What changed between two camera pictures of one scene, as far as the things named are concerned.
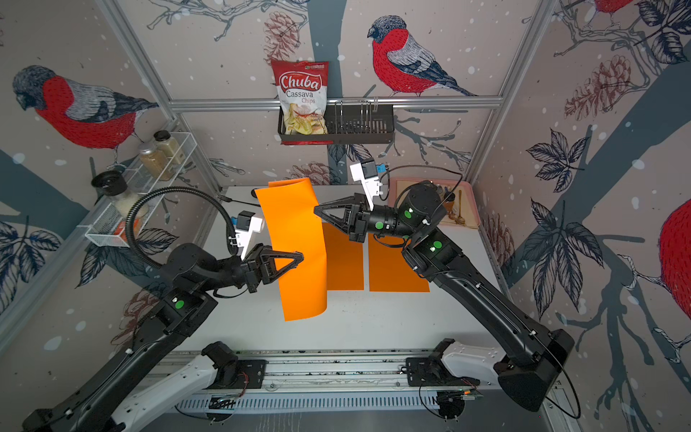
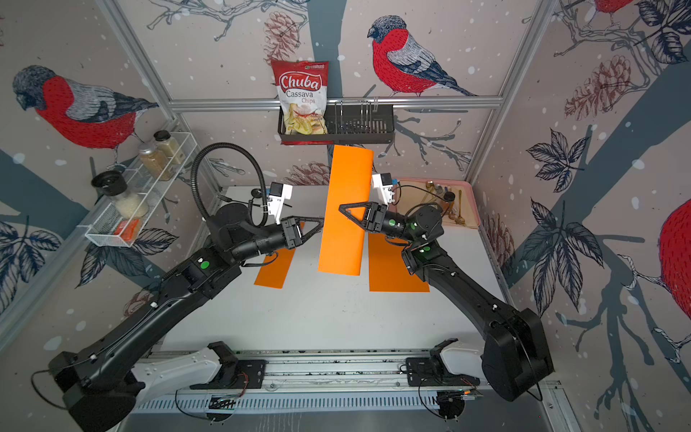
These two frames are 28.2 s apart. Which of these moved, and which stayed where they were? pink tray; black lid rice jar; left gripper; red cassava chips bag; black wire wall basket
Moved: left gripper
Stayed: red cassava chips bag; pink tray; black lid rice jar; black wire wall basket
